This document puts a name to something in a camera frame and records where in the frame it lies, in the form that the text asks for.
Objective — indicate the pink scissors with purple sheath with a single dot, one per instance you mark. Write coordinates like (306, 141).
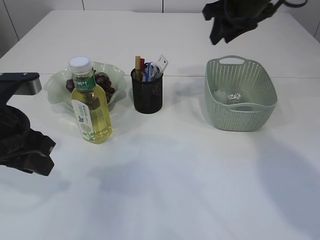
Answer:
(156, 72)

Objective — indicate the purple grape bunch with leaves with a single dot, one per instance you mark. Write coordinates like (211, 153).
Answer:
(102, 79)

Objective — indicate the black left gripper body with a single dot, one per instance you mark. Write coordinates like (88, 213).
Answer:
(14, 124)

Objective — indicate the gold glitter pen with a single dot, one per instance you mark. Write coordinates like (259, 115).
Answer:
(138, 68)

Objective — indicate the black mesh pen holder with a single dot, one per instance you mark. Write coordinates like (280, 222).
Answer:
(147, 96)

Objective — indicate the yellow tea bottle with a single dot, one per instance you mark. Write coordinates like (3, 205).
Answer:
(89, 102)

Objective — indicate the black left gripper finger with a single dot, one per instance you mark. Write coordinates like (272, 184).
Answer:
(39, 143)
(29, 162)

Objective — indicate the green wavy glass plate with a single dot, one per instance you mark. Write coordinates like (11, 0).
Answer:
(57, 92)

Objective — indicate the clear plastic ruler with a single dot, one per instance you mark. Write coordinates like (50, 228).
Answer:
(161, 64)

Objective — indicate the clear plastic sheet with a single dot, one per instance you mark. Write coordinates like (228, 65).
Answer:
(228, 96)

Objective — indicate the red glitter pen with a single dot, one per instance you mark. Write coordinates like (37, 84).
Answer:
(142, 69)

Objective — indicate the green woven plastic basket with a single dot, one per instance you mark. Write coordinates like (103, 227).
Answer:
(249, 77)

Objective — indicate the blue scissors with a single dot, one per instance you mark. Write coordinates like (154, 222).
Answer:
(148, 71)

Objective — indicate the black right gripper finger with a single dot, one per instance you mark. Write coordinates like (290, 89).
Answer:
(232, 30)
(218, 31)

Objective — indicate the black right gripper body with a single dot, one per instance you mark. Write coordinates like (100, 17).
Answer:
(239, 12)

